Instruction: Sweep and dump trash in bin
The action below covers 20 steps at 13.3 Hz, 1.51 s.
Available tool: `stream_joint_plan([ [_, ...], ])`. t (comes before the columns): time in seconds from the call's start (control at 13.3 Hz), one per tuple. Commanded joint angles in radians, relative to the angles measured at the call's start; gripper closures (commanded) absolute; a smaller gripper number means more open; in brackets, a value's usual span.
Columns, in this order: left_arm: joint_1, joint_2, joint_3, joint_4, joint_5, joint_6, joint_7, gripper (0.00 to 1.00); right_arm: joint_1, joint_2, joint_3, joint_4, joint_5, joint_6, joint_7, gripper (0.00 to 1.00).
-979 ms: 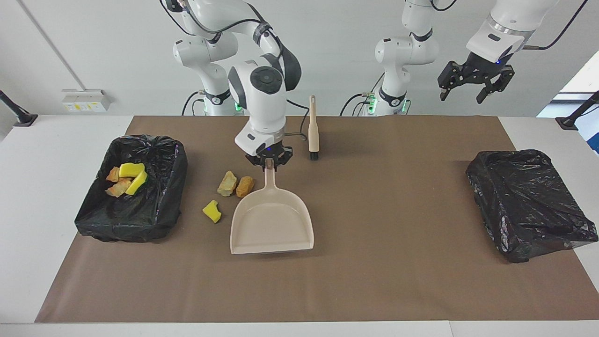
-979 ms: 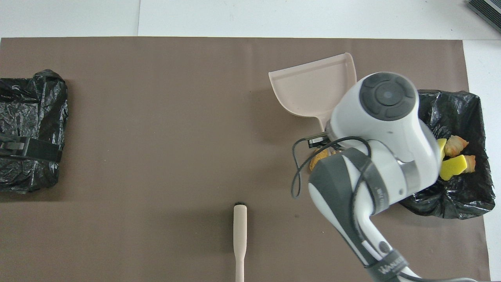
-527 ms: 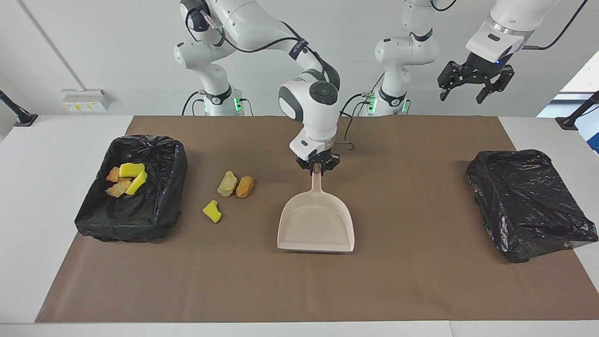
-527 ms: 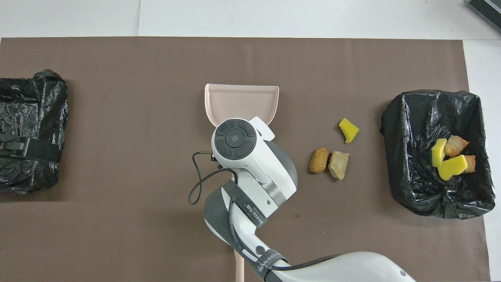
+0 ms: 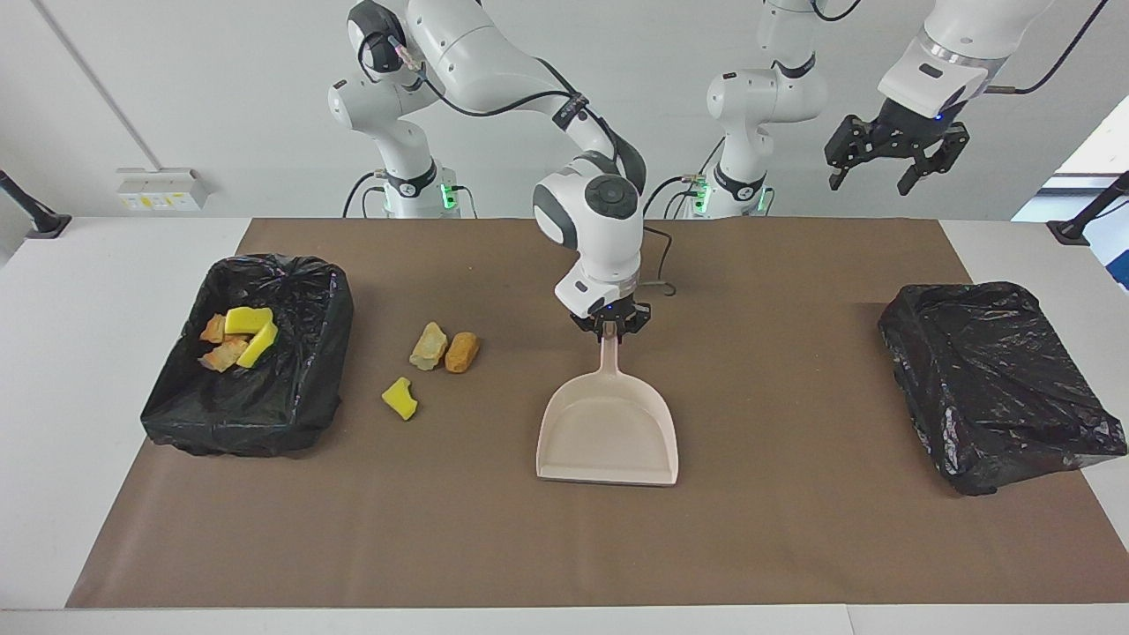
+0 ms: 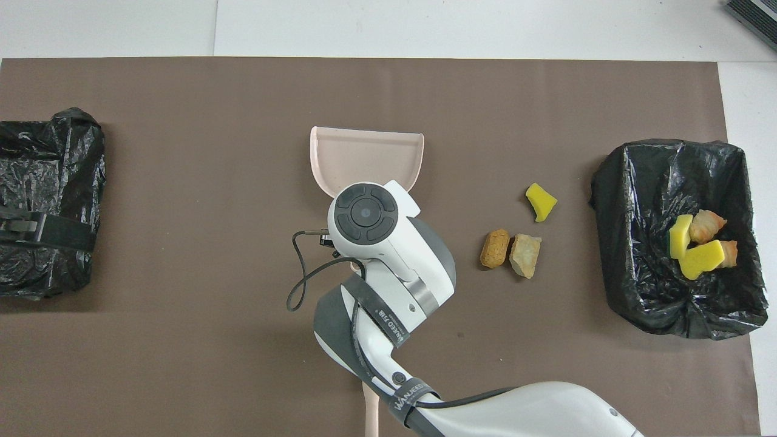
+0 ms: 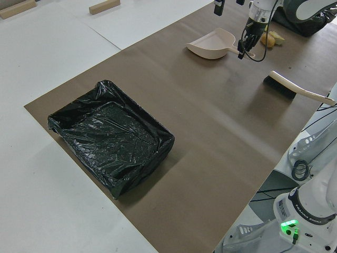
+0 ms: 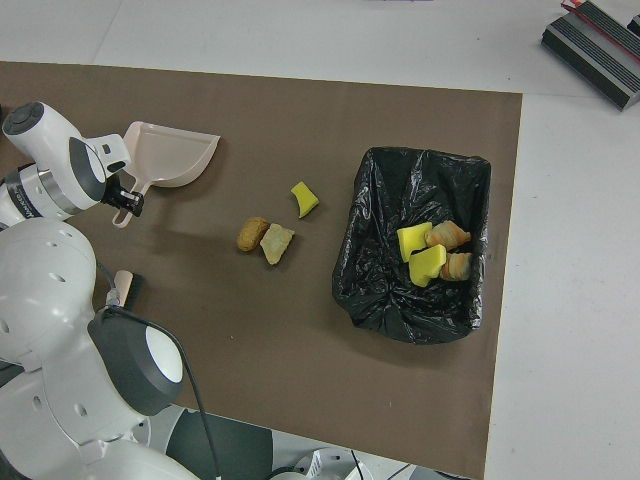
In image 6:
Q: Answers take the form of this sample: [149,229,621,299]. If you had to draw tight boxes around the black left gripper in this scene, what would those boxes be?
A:
[0,208,98,252]

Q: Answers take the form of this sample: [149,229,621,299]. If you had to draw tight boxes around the beige plastic dustpan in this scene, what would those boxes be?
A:
[310,126,425,277]

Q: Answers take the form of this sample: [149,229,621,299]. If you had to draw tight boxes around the beige hand brush black bristles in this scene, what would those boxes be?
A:
[362,379,383,437]

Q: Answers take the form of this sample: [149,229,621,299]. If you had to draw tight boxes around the brown bread roll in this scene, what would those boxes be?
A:
[480,228,511,269]

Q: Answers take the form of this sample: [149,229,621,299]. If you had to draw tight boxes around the pale bread chunk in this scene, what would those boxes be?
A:
[509,234,542,279]

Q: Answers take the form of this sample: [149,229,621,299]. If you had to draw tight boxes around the green and yellow sponge piece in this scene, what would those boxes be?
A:
[669,214,693,260]

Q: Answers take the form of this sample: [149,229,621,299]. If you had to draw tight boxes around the black bag lined bin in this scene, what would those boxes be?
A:
[590,139,770,340]
[0,107,107,300]

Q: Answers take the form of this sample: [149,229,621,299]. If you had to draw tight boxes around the brown table mat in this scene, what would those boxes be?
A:
[0,58,761,437]

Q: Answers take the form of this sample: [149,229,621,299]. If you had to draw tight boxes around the dark grey ribbed device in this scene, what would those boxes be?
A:
[724,0,777,52]

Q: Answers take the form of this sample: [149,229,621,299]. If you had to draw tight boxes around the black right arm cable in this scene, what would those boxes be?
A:
[287,229,517,419]

